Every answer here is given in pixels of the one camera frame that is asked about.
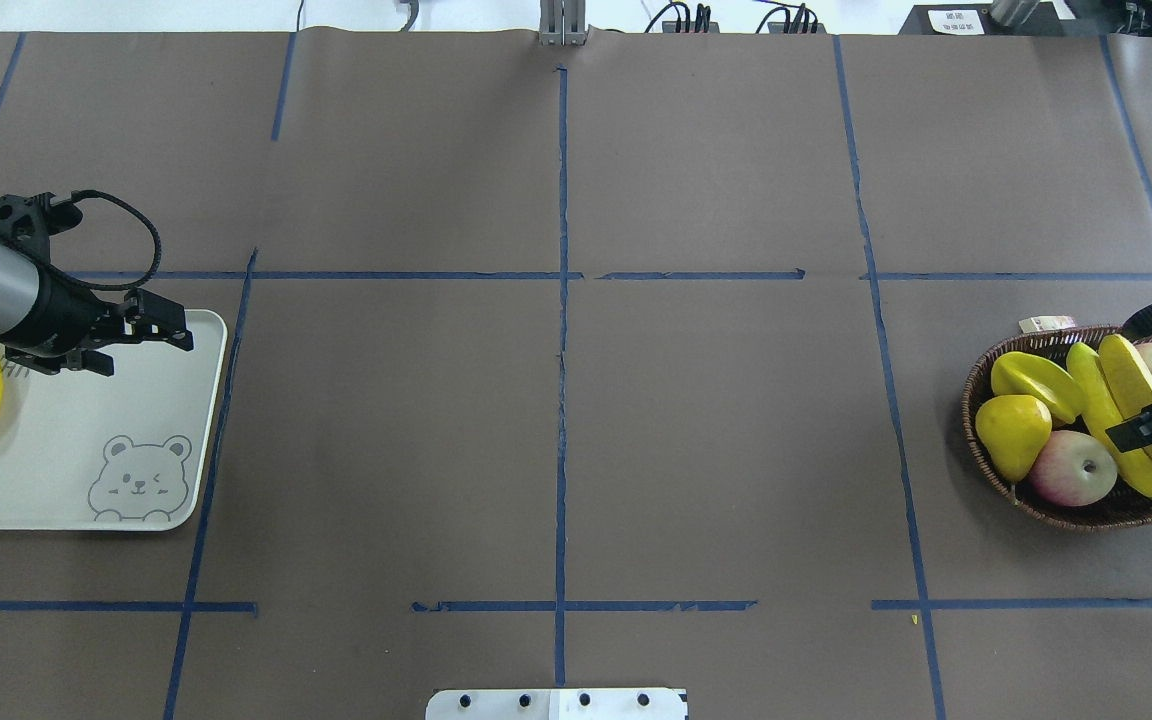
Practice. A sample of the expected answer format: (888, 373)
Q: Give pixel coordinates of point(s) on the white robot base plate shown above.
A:
(559, 703)

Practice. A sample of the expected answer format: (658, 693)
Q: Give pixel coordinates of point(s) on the white bear tray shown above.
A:
(80, 451)

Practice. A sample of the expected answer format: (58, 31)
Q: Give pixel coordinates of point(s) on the yellow starfruit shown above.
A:
(1017, 373)

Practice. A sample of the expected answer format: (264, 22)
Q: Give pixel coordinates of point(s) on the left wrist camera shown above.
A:
(27, 223)

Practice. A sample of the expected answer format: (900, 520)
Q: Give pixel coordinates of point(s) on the red green apple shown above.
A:
(1073, 470)

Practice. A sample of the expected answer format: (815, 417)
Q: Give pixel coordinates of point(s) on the black label box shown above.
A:
(973, 19)

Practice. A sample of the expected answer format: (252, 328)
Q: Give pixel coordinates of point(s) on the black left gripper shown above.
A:
(64, 312)

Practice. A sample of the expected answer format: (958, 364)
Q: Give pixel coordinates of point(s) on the aluminium frame post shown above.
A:
(563, 23)

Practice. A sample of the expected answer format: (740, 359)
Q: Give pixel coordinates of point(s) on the yellow pear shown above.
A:
(1013, 429)

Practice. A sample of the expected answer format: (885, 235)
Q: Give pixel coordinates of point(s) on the basket paper tag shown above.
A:
(1046, 323)

